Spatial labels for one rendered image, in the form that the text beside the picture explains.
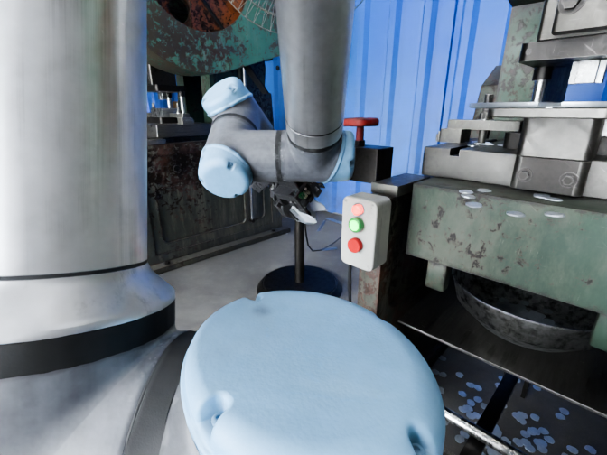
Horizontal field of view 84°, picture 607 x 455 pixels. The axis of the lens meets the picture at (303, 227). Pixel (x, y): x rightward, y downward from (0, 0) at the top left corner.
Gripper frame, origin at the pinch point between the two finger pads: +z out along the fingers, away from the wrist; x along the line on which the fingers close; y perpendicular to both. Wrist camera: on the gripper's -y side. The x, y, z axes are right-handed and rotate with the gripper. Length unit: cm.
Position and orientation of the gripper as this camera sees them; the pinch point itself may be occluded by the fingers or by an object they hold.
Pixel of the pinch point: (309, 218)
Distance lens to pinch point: 78.1
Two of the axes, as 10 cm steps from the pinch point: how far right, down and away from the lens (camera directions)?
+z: 4.6, 5.7, 6.9
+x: 5.2, -8.0, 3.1
